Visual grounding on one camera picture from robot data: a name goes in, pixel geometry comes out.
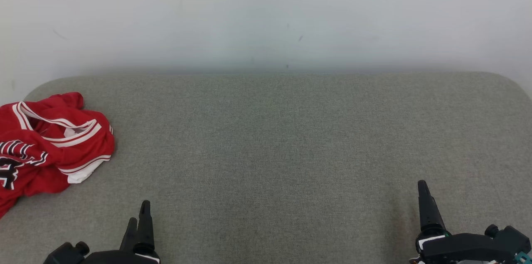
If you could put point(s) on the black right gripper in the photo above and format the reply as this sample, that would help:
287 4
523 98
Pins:
457 249

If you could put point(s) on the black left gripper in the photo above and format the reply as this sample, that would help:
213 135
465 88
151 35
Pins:
116 258

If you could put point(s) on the red basketball jersey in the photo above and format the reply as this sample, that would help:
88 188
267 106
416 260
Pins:
50 151

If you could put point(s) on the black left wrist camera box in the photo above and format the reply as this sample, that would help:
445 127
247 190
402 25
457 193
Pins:
62 255

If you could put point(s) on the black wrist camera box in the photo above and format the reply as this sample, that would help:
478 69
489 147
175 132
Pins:
509 237
62 255

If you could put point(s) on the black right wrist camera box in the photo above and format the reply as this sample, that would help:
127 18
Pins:
509 237

